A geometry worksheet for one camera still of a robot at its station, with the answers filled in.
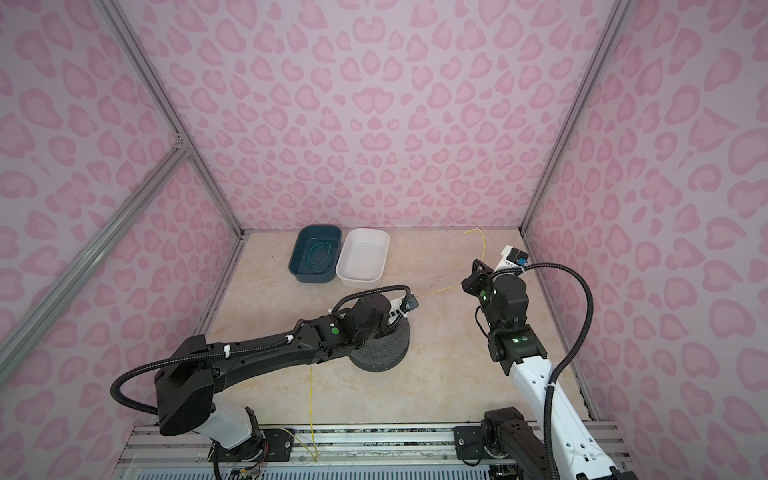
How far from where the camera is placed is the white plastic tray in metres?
1.03

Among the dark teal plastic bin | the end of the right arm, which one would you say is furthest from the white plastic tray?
the end of the right arm

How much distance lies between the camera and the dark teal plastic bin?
108 centimetres

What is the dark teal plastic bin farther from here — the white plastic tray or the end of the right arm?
the end of the right arm

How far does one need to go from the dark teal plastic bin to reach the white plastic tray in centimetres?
3
